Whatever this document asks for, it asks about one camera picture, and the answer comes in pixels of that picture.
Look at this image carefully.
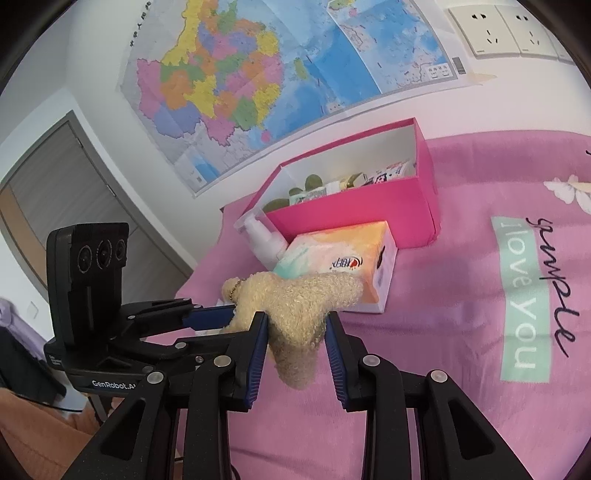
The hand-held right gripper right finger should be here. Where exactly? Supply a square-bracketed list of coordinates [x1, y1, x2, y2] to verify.
[323, 312, 532, 480]

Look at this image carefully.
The beige plush toy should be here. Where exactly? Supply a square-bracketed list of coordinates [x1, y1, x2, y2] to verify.
[221, 272, 365, 391]

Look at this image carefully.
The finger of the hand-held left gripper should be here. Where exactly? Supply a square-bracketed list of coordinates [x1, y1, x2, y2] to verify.
[107, 330, 246, 370]
[121, 298, 237, 341]

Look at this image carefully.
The person's left forearm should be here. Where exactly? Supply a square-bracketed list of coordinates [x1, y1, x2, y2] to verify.
[0, 388, 100, 480]

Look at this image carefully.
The pink cardboard box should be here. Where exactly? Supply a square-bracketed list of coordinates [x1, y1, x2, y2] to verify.
[238, 117, 439, 250]

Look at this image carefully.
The floral tissue pack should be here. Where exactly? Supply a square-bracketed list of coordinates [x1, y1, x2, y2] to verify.
[362, 159, 416, 186]

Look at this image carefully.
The white spray bottle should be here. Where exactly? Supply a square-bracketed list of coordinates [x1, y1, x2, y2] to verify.
[235, 213, 289, 273]

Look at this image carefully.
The colourful wall map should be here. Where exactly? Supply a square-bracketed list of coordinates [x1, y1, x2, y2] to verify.
[117, 0, 467, 197]

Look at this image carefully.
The pastel tissue box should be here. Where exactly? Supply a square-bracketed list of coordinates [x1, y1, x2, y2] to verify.
[271, 220, 399, 313]

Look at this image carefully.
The green plush toy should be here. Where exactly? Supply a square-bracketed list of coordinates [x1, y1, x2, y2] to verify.
[270, 173, 326, 212]

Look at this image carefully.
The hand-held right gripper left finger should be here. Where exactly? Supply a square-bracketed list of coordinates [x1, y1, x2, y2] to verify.
[62, 311, 271, 480]

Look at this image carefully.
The grey door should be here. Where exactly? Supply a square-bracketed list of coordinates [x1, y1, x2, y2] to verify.
[0, 111, 197, 315]

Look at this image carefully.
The dark cloth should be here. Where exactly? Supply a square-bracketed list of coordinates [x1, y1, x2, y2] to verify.
[0, 323, 66, 403]

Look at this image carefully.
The white wall socket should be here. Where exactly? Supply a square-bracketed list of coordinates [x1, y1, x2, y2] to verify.
[496, 4, 560, 59]
[549, 27, 579, 64]
[448, 6, 513, 59]

